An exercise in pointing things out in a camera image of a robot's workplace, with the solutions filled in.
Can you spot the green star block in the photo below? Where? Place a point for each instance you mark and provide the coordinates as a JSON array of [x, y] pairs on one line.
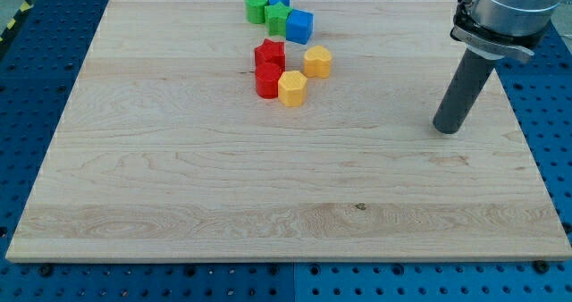
[[276, 16]]

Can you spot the green cylinder block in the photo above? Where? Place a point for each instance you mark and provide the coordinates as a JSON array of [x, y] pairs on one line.
[[255, 10]]

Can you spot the yellow black hazard tape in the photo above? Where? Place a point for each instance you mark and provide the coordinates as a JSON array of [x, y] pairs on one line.
[[14, 25]]

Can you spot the blue cube block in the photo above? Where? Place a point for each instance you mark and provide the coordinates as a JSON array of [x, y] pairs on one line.
[[299, 26]]

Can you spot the wooden board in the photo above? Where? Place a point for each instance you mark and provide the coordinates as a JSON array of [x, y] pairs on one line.
[[166, 154]]

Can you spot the red cylinder block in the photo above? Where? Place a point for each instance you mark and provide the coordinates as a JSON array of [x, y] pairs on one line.
[[267, 76]]

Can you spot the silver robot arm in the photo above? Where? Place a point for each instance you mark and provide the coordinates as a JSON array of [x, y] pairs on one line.
[[496, 29]]

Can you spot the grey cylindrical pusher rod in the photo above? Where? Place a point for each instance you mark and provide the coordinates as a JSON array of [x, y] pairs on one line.
[[467, 83]]

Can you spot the yellow heart block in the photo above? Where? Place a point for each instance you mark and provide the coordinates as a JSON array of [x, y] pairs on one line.
[[317, 62]]

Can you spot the red star block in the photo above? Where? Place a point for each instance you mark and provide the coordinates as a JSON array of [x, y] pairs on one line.
[[270, 52]]

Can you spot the yellow hexagon block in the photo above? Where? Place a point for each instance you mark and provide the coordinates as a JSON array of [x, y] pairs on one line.
[[292, 88]]

